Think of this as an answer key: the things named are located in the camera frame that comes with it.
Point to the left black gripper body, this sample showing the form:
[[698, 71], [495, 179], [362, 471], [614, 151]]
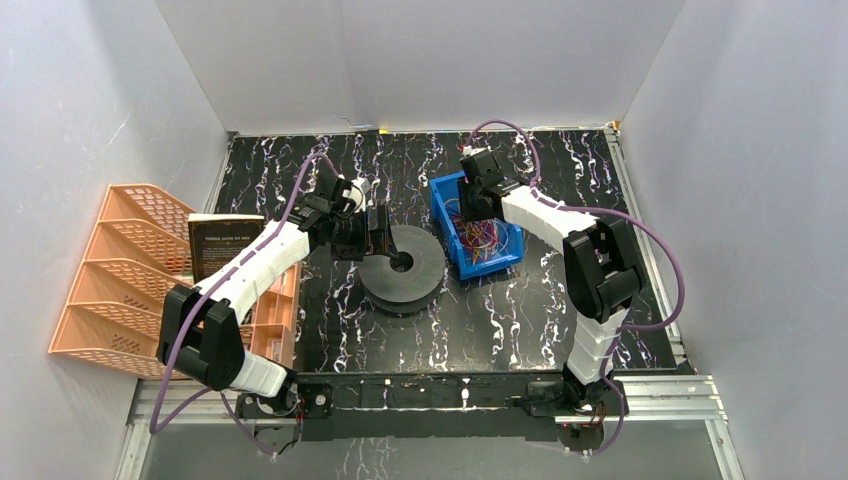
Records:
[[382, 234]]

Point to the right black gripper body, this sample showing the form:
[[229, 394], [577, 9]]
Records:
[[469, 204]]

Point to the black cable spool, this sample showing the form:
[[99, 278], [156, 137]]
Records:
[[407, 283]]

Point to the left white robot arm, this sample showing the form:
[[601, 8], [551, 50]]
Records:
[[200, 334]]

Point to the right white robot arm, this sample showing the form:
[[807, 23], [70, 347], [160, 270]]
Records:
[[602, 270]]

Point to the blue plastic bin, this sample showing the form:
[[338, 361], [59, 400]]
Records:
[[475, 248]]

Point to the dark book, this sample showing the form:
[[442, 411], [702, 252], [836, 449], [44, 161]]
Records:
[[216, 239]]

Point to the orange compartment organizer tray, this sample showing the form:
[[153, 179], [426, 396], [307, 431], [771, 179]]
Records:
[[275, 318]]

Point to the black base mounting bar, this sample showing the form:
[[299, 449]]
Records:
[[544, 406]]

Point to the orange mesh file rack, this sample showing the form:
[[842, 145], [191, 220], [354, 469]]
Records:
[[137, 251]]

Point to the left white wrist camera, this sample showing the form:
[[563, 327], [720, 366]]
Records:
[[360, 188]]

